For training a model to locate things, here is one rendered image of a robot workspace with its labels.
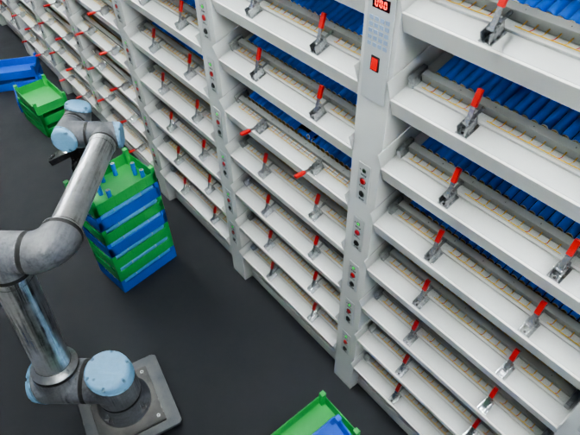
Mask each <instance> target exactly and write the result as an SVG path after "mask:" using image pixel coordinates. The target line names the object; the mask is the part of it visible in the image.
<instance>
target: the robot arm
mask: <svg viewBox="0 0 580 435"><path fill-rule="evenodd" d="M64 109H65V113H64V115H63V116H62V118H61V119H60V120H59V122H58V123H57V125H56V126H55V127H54V129H53V132H52V134H51V141H52V143H53V145H54V146H55V147H56V148H57V149H59V151H57V152H55V153H53V154H51V155H49V156H48V162H49V163H50V164H51V165H52V166H54V165H56V164H58V163H60V162H62V161H64V160H66V159H68V158H71V160H72V177H71V179H70V180H69V182H68V184H67V186H66V189H65V191H64V193H63V195H62V197H61V199H60V202H59V203H58V205H57V207H56V209H55V211H54V214H53V216H52V217H49V218H47V219H45V220H44V221H43V222H42V223H41V226H40V227H39V228H38V229H36V230H0V303H1V305H2V307H3V309H4V311H5V313H6V315H7V316H8V318H9V321H10V323H11V324H12V326H13V328H14V330H15V332H16V335H17V336H18V337H19V339H20V341H21V343H22V346H23V348H24V349H25V351H26V353H27V355H28V357H29V359H30V361H31V362H32V363H31V364H30V365H29V367H28V371H27V374H26V378H27V381H26V382H25V389H26V393H27V396H28V398H29V399H30V400H31V401H32V402H34V403H40V404H44V405H47V404H97V407H98V414H99V416H100V417H101V419H102V420H103V422H104V423H106V424H107V425H109V426H112V427H116V428H124V427H128V426H132V425H134V424H135V423H136V422H138V421H139V420H140V419H142V418H143V416H144V415H145V414H146V413H147V411H148V409H149V407H150V403H151V392H150V389H149V387H148V384H147V383H146V382H145V381H144V380H143V379H142V378H140V377H138V376H137V374H136V372H135V370H134V367H133V364H132V363H131V361H130V360H129V359H128V358H127V357H126V356H125V355H124V354H123V353H121V352H118V351H114V350H107V351H103V352H100V353H98V354H96V355H95V356H94V357H93V358H79V357H78V355H77V353H76V351H75V350H74V349H72V348H70V347H68V346H66V343H65V341H64V339H63V337H62V335H61V333H60V329H59V327H58V325H57V323H56V321H55V319H54V316H53V314H52V311H51V309H50V307H49V304H48V303H47V299H46V297H45V295H44V292H43V291H42V289H41V285H40V283H39V281H38V279H37V277H36V274H40V273H44V272H46V271H48V270H51V269H53V268H56V267H58V266H59V265H60V264H62V263H64V262H66V261H67V260H68V259H69V258H71V257H72V256H73V255H74V254H75V253H76V252H77V251H78V249H79V247H80V246H81V243H82V242H83V240H84V232H83V231H82V227H83V224H84V222H85V219H86V217H87V215H88V212H89V210H90V208H91V205H92V202H93V200H94V198H95V196H96V194H97V191H98V188H99V186H100V184H101V181H102V179H103V177H104V174H105V172H106V169H107V167H108V165H109V163H110V159H111V157H112V155H113V153H114V152H115V151H116V148H122V147H123V146H124V143H125V134H124V129H123V125H122V124H121V123H120V122H114V121H112V122H98V121H92V120H91V112H92V110H91V105H90V104H89V103H87V102H86V101H84V100H79V99H72V100H68V101H66V102H65V106H64Z"/></svg>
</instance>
